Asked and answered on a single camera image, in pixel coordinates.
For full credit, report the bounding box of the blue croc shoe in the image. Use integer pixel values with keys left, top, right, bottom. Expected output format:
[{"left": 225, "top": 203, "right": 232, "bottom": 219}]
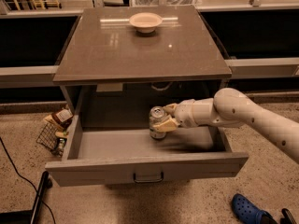
[{"left": 232, "top": 194, "right": 277, "bottom": 224}]

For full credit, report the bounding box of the brown snack bag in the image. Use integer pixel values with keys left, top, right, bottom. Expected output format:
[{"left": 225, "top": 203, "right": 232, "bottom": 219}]
[{"left": 51, "top": 109, "right": 73, "bottom": 130}]

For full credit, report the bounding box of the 7up soda can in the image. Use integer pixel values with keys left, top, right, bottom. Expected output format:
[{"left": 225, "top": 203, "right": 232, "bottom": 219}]
[{"left": 149, "top": 106, "right": 167, "bottom": 140}]

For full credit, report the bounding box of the black metal drawer handle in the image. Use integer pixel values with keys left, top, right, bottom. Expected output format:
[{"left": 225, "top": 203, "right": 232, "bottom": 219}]
[{"left": 133, "top": 172, "right": 164, "bottom": 184}]

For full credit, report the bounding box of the black equipment base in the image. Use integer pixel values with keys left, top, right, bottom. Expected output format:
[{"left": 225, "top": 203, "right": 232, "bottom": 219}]
[{"left": 0, "top": 171, "right": 53, "bottom": 224}]

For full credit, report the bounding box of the white ceramic bowl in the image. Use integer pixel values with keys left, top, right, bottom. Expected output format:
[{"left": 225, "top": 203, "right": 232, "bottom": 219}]
[{"left": 129, "top": 12, "right": 163, "bottom": 34}]

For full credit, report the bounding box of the open grey top drawer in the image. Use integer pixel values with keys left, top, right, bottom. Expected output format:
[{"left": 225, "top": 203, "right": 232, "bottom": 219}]
[{"left": 46, "top": 110, "right": 249, "bottom": 186}]

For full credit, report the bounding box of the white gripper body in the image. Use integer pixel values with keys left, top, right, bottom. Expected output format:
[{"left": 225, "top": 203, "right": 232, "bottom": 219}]
[{"left": 174, "top": 99, "right": 196, "bottom": 128}]

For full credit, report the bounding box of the grey cabinet with glossy top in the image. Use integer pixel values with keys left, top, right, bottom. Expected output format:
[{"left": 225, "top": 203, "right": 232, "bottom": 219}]
[{"left": 53, "top": 6, "right": 231, "bottom": 129}]

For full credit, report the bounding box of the small can in basket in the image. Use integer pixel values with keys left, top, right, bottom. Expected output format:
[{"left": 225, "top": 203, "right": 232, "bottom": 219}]
[{"left": 52, "top": 138, "right": 66, "bottom": 157}]

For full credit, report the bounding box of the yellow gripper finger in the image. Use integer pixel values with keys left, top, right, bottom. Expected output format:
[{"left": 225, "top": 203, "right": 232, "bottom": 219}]
[
  {"left": 152, "top": 115, "right": 179, "bottom": 133},
  {"left": 164, "top": 103, "right": 178, "bottom": 116}
]

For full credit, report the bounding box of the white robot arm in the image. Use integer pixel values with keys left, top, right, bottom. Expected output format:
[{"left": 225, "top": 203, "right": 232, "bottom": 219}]
[{"left": 149, "top": 88, "right": 299, "bottom": 162}]

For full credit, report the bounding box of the black floor cable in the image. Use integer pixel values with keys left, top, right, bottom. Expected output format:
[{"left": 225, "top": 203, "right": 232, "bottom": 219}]
[{"left": 0, "top": 136, "right": 57, "bottom": 224}]

